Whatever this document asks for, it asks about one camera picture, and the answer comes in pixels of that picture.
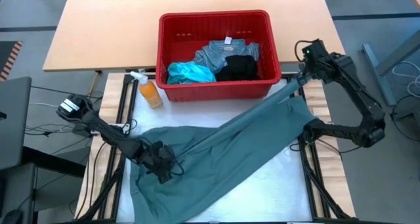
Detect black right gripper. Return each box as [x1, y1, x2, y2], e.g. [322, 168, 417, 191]
[295, 39, 329, 87]

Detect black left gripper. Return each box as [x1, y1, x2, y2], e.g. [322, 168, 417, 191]
[144, 140, 177, 185]

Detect grey-green garment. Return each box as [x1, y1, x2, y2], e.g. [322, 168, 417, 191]
[129, 74, 318, 224]

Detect turquoise shorts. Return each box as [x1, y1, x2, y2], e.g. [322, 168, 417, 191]
[167, 61, 217, 85]

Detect red plastic laundry bin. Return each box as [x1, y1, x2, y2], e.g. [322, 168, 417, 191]
[155, 9, 282, 102]

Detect black garment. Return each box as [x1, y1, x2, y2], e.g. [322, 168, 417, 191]
[215, 55, 262, 82]

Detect orange spray bottle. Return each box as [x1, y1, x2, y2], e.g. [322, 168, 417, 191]
[130, 70, 164, 110]

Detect grey metal desk leg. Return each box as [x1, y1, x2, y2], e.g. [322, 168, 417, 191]
[362, 30, 420, 107]

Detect grey striped polo shirt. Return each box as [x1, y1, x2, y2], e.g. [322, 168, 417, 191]
[192, 36, 261, 75]

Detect black round stand base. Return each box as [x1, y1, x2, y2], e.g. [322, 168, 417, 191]
[390, 95, 420, 143]

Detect light wooden desk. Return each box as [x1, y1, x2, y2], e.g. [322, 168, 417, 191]
[42, 0, 348, 72]

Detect dark grey flat panel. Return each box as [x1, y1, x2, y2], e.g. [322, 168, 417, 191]
[0, 76, 32, 171]

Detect striped hazard floor mat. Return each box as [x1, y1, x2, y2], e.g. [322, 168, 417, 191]
[0, 41, 24, 82]

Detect yellow floor cable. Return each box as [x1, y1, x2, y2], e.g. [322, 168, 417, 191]
[86, 72, 100, 102]

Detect white floor cable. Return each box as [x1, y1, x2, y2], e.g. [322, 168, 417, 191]
[392, 60, 420, 99]

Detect black aluminium table frame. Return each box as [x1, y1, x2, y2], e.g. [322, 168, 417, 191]
[77, 72, 354, 224]

